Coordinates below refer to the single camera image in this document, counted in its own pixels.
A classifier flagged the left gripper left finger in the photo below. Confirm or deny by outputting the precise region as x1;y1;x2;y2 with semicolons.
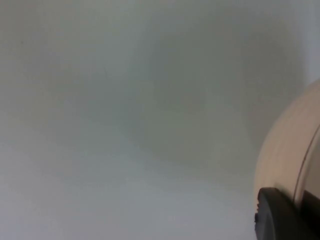
254;187;306;240

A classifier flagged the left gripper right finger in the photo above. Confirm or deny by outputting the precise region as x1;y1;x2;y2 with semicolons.
299;189;320;240

